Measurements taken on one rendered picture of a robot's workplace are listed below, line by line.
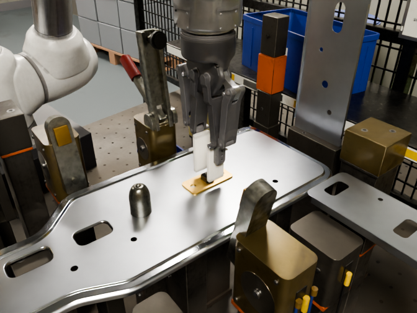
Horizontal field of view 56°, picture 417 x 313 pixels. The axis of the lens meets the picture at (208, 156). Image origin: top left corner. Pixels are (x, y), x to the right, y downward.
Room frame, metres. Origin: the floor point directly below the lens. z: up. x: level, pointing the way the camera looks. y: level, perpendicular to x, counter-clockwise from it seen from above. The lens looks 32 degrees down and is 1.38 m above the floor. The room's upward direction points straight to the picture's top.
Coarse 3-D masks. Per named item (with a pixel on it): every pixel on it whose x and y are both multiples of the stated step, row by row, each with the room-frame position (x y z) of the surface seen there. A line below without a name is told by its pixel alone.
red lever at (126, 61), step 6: (120, 60) 0.73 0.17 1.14; (126, 60) 0.72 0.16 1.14; (132, 60) 0.73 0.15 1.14; (126, 66) 0.71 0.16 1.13; (132, 66) 0.71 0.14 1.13; (132, 72) 0.70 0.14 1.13; (138, 72) 0.71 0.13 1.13; (132, 78) 0.70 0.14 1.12; (138, 78) 0.70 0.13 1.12; (138, 84) 0.69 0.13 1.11; (138, 90) 0.69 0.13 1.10; (144, 90) 0.68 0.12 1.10; (144, 96) 0.67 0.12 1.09; (162, 114) 0.64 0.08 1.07; (162, 120) 0.63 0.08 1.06
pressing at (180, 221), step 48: (240, 144) 0.65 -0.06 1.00; (96, 192) 0.50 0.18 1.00; (240, 192) 0.50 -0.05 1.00; (288, 192) 0.50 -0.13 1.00; (48, 240) 0.39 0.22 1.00; (96, 240) 0.39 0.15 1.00; (144, 240) 0.39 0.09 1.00; (192, 240) 0.39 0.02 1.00; (0, 288) 0.31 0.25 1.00; (48, 288) 0.31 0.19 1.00; (96, 288) 0.31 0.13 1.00; (144, 288) 0.32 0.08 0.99
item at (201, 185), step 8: (200, 176) 0.54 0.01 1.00; (224, 176) 0.54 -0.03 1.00; (232, 176) 0.54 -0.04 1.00; (184, 184) 0.52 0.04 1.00; (192, 184) 0.52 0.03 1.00; (200, 184) 0.52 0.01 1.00; (208, 184) 0.52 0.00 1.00; (216, 184) 0.52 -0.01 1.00; (192, 192) 0.50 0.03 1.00; (200, 192) 0.50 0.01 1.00
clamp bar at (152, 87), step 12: (144, 36) 0.64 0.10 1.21; (156, 36) 0.63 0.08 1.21; (144, 48) 0.64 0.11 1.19; (156, 48) 0.62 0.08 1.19; (144, 60) 0.64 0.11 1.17; (156, 60) 0.66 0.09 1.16; (144, 72) 0.64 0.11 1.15; (156, 72) 0.65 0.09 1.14; (144, 84) 0.64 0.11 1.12; (156, 84) 0.65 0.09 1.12; (156, 96) 0.64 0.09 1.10; (168, 96) 0.65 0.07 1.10; (156, 108) 0.63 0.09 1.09; (168, 108) 0.64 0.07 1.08; (156, 120) 0.62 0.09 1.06; (168, 120) 0.64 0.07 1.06
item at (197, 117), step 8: (192, 72) 0.53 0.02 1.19; (192, 80) 0.53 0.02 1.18; (192, 88) 0.53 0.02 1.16; (192, 96) 0.54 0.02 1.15; (200, 96) 0.54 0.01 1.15; (192, 104) 0.54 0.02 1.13; (200, 104) 0.54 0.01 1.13; (192, 112) 0.54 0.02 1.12; (200, 112) 0.54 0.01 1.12; (192, 120) 0.54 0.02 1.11; (200, 120) 0.55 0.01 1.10; (192, 128) 0.54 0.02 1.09
